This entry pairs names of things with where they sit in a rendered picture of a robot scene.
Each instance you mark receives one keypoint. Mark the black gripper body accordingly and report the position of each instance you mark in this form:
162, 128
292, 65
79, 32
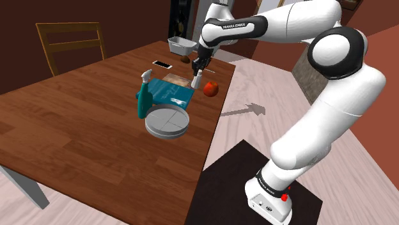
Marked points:
202, 59

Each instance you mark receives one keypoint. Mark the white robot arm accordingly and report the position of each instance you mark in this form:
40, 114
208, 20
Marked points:
343, 102

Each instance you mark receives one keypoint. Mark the brown oval fruit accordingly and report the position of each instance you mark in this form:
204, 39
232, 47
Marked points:
185, 59

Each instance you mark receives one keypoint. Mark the white shaker bottle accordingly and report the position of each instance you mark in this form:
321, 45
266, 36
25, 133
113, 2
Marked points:
196, 81

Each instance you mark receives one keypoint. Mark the grey rectangular tub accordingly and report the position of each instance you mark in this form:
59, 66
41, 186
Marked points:
181, 45

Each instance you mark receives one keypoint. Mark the red apple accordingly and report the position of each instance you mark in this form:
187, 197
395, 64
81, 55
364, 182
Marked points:
210, 89

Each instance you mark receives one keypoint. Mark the brown patterned board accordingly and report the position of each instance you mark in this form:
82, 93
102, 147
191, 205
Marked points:
177, 79

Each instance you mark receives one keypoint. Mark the white smartphone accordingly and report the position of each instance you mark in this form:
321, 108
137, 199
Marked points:
162, 64

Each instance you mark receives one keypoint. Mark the teal book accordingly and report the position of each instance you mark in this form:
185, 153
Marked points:
170, 93

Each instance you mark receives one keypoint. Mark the teal spray bottle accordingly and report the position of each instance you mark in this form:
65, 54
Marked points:
144, 99

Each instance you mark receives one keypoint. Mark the grey round divided plate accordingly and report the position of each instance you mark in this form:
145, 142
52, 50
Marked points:
166, 123

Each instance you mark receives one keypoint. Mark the dark robot stand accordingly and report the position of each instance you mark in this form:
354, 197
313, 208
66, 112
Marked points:
224, 187

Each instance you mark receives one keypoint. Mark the wooden chair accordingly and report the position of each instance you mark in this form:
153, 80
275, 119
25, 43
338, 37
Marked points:
71, 46

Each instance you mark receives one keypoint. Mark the brown wooden table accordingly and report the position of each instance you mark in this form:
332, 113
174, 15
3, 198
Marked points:
78, 124

